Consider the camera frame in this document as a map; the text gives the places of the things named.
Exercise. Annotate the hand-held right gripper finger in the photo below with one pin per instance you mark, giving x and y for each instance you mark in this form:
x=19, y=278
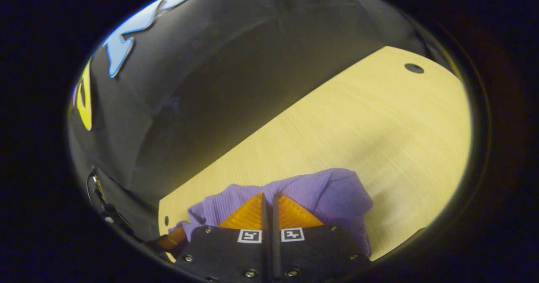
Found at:
x=276, y=249
x=265, y=249

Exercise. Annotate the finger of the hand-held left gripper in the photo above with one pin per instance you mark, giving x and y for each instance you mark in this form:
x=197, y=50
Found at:
x=172, y=238

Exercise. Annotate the black backdrop cloth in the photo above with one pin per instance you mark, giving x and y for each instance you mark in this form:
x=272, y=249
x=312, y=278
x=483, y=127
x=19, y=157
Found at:
x=227, y=81

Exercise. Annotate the purple jacket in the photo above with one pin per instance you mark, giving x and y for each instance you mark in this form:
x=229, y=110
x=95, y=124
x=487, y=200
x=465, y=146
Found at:
x=332, y=190

